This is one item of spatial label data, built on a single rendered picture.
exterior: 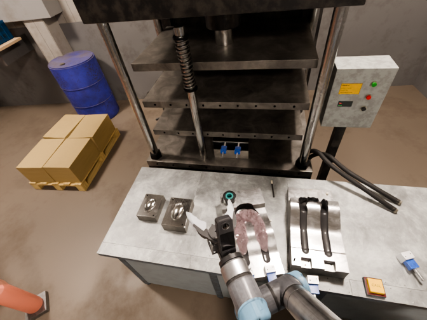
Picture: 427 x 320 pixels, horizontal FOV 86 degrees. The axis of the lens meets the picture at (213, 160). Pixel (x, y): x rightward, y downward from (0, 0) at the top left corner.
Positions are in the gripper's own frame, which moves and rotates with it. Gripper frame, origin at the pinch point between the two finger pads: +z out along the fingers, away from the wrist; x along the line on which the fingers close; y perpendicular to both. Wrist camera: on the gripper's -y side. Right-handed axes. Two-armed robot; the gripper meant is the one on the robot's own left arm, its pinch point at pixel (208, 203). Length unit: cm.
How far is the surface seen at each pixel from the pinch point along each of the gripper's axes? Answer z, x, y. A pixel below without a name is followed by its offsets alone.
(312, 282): -23, 45, 55
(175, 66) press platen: 96, 14, -8
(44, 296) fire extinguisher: 65, -124, 159
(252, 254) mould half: 0, 25, 57
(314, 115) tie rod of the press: 44, 82, 10
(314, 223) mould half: 0, 62, 48
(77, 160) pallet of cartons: 193, -90, 123
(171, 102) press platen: 97, 9, 16
